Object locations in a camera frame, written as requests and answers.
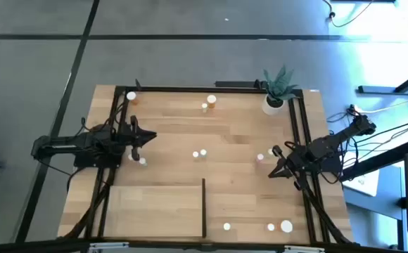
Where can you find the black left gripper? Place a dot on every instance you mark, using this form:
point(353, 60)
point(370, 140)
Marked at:
point(133, 135)

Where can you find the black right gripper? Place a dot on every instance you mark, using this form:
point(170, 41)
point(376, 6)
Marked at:
point(297, 160)

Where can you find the large orange medicine bottle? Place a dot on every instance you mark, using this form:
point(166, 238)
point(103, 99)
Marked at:
point(211, 99)
point(286, 226)
point(131, 96)

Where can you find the small pale green medicine bottle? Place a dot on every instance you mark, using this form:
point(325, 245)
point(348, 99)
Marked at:
point(203, 152)

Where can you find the small yellow medicine bottle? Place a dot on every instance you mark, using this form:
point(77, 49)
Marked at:
point(204, 106)

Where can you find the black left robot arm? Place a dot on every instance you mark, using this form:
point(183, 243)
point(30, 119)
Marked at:
point(67, 144)

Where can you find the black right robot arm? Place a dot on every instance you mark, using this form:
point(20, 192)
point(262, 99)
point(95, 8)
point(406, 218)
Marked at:
point(344, 135)

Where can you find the small pink medicine bottle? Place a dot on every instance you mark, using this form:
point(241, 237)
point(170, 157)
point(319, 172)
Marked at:
point(260, 157)

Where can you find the white plant pot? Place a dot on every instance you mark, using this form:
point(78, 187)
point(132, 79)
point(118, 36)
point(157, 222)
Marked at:
point(269, 109)

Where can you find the small white bottle bottom centre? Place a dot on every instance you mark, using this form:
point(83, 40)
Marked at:
point(227, 226)

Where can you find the green spiky plant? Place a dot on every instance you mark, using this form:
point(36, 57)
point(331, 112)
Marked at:
point(279, 88)

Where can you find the white paper sheet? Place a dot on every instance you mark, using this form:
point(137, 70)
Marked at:
point(364, 182)

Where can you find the yellow white power plug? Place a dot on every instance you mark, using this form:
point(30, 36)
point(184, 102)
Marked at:
point(354, 109)

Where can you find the black flat bar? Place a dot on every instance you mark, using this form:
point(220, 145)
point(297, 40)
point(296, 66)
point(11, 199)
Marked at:
point(235, 84)

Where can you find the grey office desk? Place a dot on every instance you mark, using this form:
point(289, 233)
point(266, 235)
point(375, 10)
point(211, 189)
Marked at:
point(383, 207)

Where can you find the black desk leg base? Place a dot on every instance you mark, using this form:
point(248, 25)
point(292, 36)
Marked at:
point(383, 90)

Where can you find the black rig beam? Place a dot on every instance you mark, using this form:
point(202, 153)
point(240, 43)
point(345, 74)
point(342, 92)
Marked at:
point(49, 247)

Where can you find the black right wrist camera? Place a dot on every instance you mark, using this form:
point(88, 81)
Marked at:
point(297, 185)

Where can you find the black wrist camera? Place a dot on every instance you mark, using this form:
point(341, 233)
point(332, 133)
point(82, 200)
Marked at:
point(297, 185)
point(135, 154)

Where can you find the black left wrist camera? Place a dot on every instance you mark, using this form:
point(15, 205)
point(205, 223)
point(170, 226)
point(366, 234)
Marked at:
point(135, 154)

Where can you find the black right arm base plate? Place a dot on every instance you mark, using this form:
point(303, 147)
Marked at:
point(334, 166)

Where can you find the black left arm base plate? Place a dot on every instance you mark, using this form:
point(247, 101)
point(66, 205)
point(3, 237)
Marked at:
point(95, 163)

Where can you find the black metal table frame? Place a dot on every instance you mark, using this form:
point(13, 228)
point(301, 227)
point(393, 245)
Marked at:
point(190, 89)

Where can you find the silver metal bracket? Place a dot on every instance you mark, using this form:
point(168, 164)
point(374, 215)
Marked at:
point(109, 246)
point(304, 249)

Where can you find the black shelf divider post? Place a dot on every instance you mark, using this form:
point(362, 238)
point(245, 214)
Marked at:
point(203, 207)

